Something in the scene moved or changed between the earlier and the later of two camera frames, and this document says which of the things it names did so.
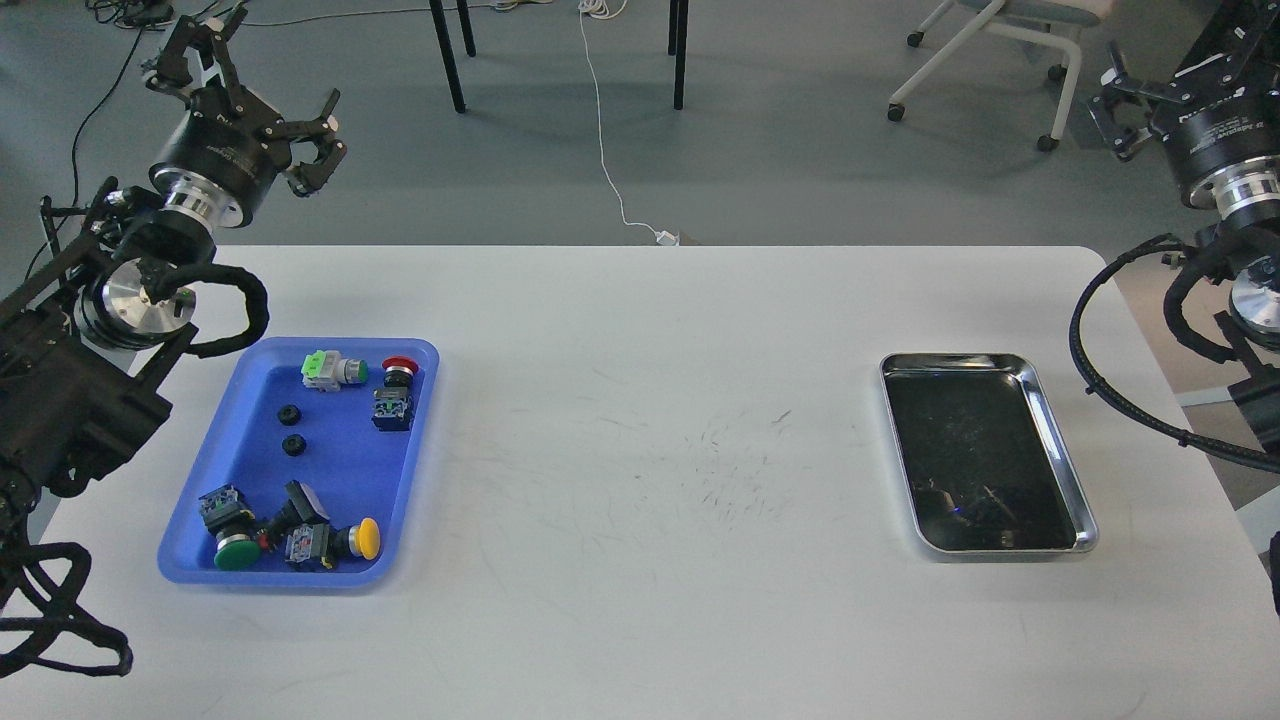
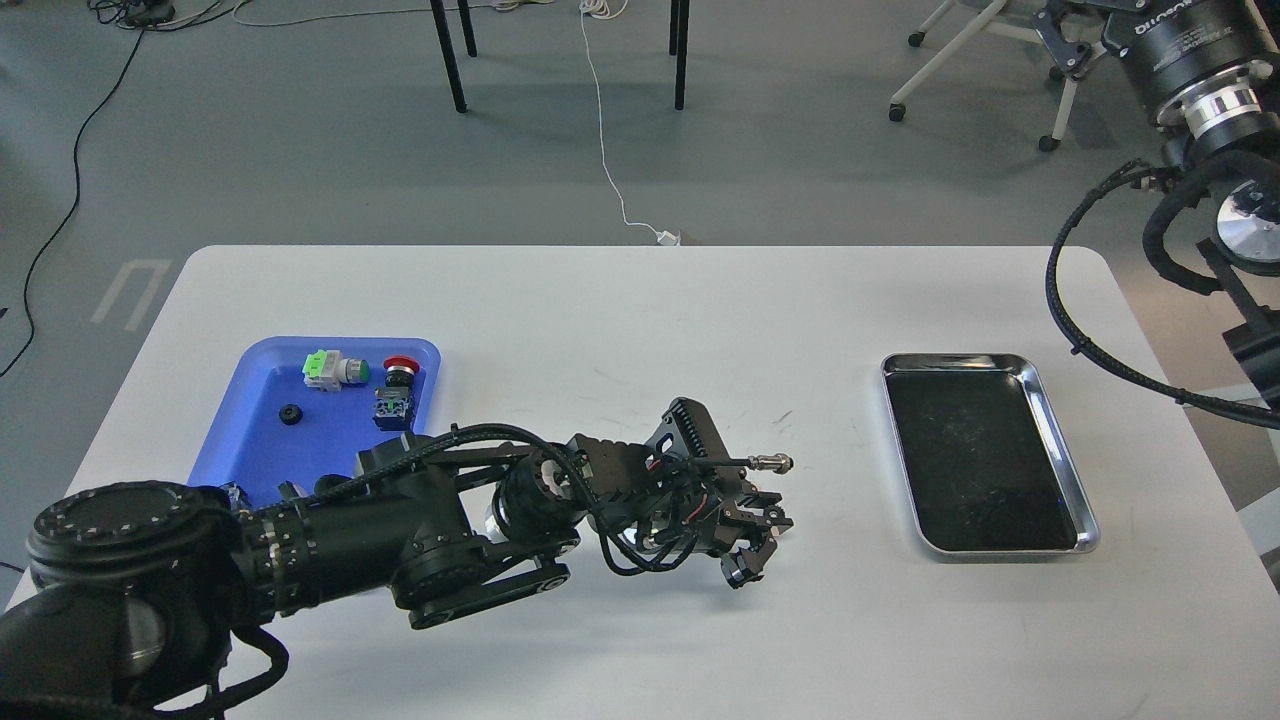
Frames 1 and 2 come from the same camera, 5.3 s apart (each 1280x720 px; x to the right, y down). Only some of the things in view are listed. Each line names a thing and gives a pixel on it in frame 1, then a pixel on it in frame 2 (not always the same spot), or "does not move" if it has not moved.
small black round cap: (289, 415) does not move
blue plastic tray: (308, 469) does not move
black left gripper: (223, 152) to (688, 501)
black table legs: (456, 95) does not move
